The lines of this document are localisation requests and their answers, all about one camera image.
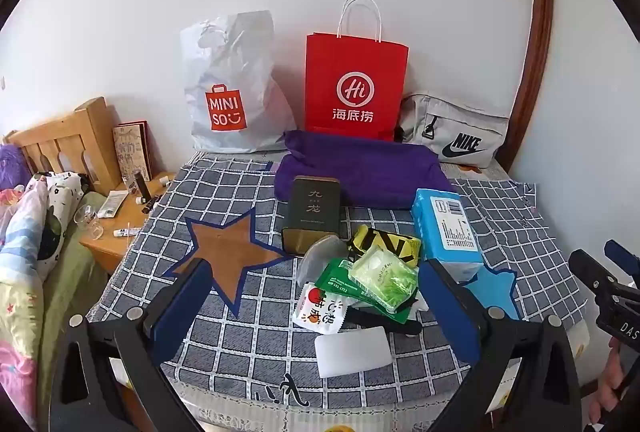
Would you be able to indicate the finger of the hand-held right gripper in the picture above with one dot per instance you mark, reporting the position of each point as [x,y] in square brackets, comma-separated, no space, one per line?
[590,269]
[622,254]

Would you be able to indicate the floral quilt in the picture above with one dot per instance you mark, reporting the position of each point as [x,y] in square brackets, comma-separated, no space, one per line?
[17,292]

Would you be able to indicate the purple plush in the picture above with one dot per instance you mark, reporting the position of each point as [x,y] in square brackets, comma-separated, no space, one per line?
[11,165]

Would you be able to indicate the grey waist bag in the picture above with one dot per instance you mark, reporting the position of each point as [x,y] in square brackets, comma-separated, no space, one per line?
[450,127]

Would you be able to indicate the white plastic bag red label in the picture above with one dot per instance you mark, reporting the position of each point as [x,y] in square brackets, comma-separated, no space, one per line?
[235,92]

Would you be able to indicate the grey checked tablecloth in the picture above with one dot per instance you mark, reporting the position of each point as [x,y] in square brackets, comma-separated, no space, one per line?
[260,312]

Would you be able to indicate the black white patterned pillow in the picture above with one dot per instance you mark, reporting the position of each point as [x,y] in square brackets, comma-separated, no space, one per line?
[57,212]

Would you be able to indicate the small white tube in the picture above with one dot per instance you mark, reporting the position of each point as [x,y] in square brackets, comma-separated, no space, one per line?
[123,232]

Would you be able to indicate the white foam block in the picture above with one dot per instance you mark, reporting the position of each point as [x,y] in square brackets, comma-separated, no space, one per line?
[352,352]

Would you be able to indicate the purple towel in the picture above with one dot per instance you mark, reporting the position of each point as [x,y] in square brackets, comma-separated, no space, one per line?
[380,167]

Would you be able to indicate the brown illustrated book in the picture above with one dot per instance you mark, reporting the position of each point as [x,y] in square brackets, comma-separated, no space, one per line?
[132,152]

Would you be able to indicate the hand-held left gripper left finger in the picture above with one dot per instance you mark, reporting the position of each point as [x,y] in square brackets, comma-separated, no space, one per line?
[175,312]

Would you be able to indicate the blue tissue pack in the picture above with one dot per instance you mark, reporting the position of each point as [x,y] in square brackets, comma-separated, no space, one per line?
[445,232]

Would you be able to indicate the green bedsheet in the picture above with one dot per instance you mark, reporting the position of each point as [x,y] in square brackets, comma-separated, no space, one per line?
[70,282]

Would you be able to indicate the grey round pad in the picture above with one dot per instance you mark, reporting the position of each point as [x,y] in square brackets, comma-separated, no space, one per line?
[320,257]

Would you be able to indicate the wooden headboard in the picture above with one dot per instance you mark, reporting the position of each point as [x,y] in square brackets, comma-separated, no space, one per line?
[65,137]

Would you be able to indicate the red paper bag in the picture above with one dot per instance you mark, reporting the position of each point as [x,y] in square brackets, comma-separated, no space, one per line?
[355,82]

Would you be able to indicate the brown wooden door frame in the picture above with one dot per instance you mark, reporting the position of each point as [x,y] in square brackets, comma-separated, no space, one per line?
[537,37]

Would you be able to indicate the white red snack packet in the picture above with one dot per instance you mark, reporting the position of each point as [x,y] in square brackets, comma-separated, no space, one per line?
[317,307]

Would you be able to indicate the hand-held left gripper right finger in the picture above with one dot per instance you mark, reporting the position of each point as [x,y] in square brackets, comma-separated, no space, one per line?
[450,312]

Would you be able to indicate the person's right hand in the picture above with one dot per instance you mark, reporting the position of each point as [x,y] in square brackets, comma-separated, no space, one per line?
[606,384]

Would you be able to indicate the dark green tin box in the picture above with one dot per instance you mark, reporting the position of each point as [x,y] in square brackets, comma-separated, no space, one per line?
[310,207]

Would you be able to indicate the clear glass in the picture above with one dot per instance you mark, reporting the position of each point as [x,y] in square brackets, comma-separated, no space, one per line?
[87,218]

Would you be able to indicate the small dark bottle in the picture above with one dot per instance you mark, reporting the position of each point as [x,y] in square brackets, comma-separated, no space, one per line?
[140,186]

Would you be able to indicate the light green wipe packet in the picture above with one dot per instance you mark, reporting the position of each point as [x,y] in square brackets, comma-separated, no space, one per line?
[385,279]

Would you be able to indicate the yellow black packet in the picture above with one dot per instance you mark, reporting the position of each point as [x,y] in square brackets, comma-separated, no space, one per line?
[387,242]

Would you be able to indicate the wooden nightstand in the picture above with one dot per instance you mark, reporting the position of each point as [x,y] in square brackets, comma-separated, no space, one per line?
[120,237]

